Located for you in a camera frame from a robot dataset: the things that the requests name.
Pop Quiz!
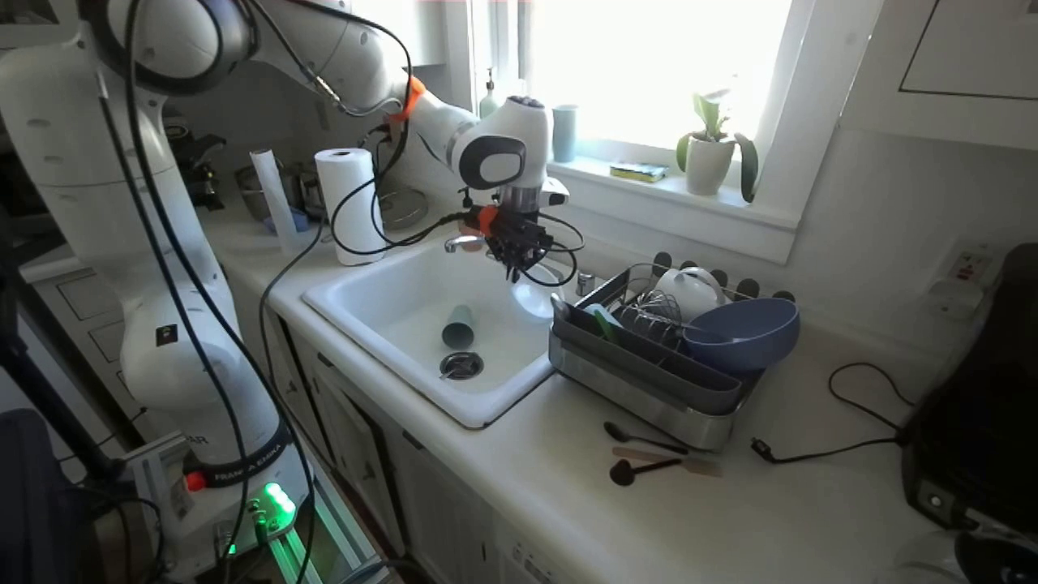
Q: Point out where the thin black power cord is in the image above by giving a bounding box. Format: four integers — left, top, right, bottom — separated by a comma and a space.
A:
749, 360, 921, 466

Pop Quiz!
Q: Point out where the white paper towel roll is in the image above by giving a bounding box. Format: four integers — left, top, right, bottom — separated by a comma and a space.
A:
311, 146, 389, 271

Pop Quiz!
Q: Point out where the black countertop appliance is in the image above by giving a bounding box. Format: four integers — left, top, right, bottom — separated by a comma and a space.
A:
899, 240, 1038, 584

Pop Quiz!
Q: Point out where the white mug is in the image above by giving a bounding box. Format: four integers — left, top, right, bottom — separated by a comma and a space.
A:
645, 264, 730, 325

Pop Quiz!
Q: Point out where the metal sink drain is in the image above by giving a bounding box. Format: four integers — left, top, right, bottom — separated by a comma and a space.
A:
438, 347, 488, 384

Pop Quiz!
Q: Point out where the yellow green sponge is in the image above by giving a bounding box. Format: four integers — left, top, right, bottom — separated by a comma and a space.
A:
605, 160, 670, 185

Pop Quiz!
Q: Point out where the white wall outlet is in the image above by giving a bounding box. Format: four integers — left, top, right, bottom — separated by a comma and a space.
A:
936, 237, 1002, 319

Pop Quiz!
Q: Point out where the robot mount with green light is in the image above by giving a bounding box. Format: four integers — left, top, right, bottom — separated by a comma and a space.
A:
106, 431, 382, 584

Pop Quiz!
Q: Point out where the grey dish rack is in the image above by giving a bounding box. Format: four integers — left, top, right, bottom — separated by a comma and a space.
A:
546, 264, 803, 451

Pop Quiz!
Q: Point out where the white base cabinet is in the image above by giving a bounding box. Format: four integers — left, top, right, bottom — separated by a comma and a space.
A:
256, 311, 611, 584

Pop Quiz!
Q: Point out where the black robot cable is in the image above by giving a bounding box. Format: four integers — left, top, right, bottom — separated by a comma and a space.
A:
106, 0, 589, 584

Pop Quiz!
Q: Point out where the pale green soap dispenser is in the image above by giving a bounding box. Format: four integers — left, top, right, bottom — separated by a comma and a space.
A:
476, 67, 505, 121

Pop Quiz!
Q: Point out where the white wall cabinet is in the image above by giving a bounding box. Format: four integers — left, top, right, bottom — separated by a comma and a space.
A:
899, 0, 1038, 107

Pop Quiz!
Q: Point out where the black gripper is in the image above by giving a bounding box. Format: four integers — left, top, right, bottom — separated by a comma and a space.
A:
476, 204, 561, 290

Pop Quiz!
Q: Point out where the white tube bottle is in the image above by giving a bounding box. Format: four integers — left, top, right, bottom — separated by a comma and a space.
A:
250, 146, 298, 240

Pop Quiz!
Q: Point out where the black measuring spoon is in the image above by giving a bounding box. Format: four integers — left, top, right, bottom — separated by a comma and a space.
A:
605, 453, 688, 491

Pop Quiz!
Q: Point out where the teal plastic cup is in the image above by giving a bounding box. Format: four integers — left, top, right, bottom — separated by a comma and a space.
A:
438, 305, 480, 352

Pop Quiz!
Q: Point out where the white ceramic sink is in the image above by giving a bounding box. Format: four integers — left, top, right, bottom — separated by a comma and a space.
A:
298, 237, 580, 431

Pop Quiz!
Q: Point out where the blue bowl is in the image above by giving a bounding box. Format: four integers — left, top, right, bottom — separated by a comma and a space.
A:
681, 295, 803, 380

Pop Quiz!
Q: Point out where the plant in white pot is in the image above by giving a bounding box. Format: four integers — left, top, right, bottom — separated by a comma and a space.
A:
675, 92, 761, 204

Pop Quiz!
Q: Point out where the teal tumbler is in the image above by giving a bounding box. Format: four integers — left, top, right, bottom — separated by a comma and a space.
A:
547, 101, 580, 166

